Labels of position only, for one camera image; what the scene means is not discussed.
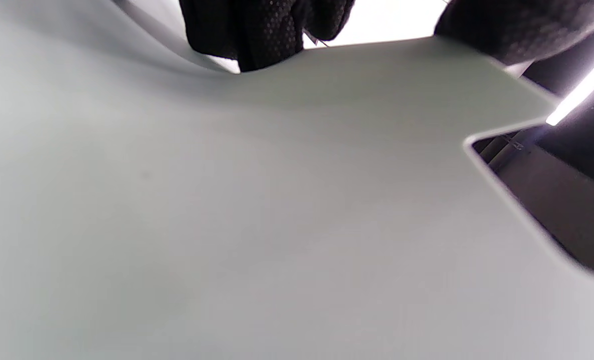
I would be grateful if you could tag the person's left hand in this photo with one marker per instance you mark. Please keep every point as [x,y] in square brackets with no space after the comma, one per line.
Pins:
[261,25]

